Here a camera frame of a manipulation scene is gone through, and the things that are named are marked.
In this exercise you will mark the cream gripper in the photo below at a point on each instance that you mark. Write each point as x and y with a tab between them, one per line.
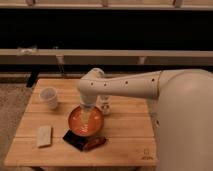
84	117

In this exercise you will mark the dark red pepper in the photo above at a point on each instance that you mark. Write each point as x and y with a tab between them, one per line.
95	143

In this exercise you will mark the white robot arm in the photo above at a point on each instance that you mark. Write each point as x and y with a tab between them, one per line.
184	120

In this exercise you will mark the orange bowl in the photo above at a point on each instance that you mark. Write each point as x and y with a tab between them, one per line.
95	123

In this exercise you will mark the small white shaker bottle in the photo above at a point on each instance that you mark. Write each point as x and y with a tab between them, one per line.
105	107

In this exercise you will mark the black square coaster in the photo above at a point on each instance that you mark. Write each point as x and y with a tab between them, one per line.
75	140

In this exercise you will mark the wooden side table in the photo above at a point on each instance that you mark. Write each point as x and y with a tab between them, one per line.
128	129

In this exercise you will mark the beige sponge block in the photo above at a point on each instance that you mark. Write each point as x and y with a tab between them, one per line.
44	136

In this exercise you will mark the wooden rail fence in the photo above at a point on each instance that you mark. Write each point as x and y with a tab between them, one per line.
71	37

